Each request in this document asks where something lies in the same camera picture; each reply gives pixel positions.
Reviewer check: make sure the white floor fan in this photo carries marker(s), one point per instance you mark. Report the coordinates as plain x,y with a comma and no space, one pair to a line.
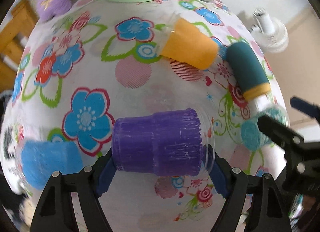
269,32

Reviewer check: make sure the orange plastic cup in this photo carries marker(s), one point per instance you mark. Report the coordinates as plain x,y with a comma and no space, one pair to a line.
182,41

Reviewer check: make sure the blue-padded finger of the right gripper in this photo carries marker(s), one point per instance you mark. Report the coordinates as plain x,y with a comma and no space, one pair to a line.
310,109

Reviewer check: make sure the blue plastic cup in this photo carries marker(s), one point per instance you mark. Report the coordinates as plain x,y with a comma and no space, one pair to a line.
37,160

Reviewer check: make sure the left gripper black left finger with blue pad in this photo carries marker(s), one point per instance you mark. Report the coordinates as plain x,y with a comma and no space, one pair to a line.
54,211

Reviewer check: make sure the dark teal cup, yellow band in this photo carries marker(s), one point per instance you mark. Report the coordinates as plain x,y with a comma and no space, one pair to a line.
247,71

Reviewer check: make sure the purple plastic cup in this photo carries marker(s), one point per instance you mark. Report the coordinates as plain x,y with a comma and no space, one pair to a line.
171,143

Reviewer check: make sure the light teal plastic cup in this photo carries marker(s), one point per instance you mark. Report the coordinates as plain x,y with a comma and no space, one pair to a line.
252,131

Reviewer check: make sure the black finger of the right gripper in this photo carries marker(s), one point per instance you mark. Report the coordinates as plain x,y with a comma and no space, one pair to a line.
300,156

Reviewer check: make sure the wooden chair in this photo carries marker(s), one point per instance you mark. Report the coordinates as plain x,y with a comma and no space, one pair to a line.
24,19

